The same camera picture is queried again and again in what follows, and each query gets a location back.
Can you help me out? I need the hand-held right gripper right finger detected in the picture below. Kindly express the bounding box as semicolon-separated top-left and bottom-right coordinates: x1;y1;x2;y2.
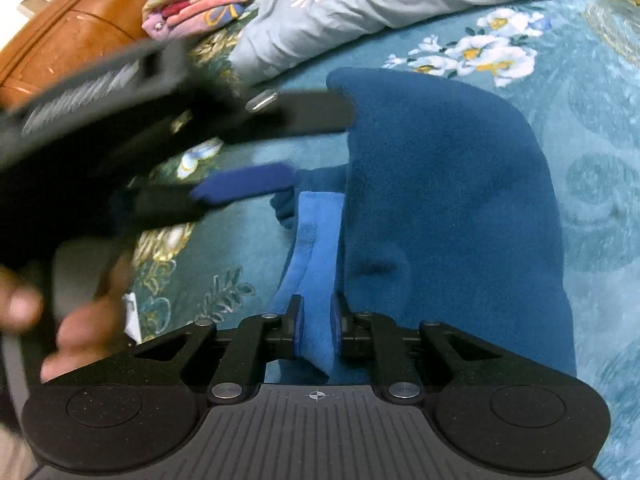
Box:
330;293;533;405

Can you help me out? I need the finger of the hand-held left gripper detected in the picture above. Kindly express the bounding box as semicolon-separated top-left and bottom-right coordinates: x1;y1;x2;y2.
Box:
245;89;358;141
120;162;297;226

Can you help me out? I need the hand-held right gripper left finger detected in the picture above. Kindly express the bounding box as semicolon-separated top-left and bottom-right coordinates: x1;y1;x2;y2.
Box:
107;294;306;403

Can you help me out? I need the blue fleece garment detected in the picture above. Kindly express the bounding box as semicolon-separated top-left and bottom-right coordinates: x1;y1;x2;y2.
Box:
267;66;578;386

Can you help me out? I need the person's left hand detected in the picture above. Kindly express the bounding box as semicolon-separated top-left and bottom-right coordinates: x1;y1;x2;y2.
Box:
0;255;133;383

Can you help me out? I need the grey floral quilt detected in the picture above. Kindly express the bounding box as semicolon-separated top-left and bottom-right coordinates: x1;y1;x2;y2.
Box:
227;0;640;86

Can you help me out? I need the carved wooden headboard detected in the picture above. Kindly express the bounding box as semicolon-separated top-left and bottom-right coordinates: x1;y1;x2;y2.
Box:
0;0;198;106

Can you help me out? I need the pink floral folded blanket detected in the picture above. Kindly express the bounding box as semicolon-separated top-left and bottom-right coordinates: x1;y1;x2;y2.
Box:
141;0;278;41

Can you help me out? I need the teal floral bedspread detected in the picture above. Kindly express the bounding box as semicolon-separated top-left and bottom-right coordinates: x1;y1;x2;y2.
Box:
120;0;640;480

